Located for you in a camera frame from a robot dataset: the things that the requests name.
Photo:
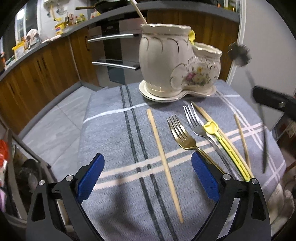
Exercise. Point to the built-in oven with handles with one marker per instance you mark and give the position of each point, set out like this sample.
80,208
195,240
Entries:
114,46

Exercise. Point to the white floral ceramic utensil holder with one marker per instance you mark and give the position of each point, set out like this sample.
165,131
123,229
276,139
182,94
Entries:
172,67

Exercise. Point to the gold fork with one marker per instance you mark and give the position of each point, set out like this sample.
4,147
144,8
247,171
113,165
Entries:
186,141

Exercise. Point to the silver fork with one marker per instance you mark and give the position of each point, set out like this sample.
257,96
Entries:
195,124

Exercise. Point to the wooden kitchen cabinet with counter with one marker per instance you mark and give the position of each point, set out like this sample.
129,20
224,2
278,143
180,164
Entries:
56,67

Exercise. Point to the wooden chopstick diagonal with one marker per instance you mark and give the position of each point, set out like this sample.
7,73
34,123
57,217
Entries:
247,159

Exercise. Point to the yellow green plastic spoon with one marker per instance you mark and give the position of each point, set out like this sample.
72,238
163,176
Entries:
212,128
192,37

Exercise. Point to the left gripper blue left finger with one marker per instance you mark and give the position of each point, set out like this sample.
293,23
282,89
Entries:
87,177

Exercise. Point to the wooden chopstick pair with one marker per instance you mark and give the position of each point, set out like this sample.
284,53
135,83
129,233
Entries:
205,118

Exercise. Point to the blue plaid table cloth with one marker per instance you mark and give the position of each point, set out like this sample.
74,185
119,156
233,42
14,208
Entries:
132,199

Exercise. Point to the white refrigerator door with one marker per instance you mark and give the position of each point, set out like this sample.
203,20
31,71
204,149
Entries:
271,46

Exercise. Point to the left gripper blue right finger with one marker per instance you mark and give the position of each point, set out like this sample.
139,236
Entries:
209,183

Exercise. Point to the black frying pan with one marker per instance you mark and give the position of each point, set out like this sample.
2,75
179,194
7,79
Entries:
105,6

